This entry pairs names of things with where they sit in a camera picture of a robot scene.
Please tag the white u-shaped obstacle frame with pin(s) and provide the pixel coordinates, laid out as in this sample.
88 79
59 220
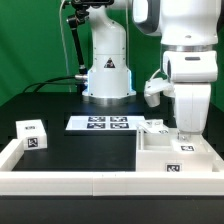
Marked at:
101 184

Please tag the white cabinet top block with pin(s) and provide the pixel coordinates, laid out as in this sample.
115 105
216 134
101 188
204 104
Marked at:
33 134

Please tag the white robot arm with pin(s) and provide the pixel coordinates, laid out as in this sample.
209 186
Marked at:
188 32

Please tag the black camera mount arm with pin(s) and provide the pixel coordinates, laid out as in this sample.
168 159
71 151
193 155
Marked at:
74 21

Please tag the white marker base plate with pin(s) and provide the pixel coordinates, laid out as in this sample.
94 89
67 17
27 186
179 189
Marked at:
108 123

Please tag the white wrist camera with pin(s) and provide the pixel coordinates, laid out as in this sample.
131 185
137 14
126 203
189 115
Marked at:
153 88

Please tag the white cabinet body box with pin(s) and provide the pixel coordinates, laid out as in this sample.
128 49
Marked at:
154 154

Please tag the white cabinet door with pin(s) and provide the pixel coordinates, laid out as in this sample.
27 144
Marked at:
153 126
190 144

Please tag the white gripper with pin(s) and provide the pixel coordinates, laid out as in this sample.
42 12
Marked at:
191 108

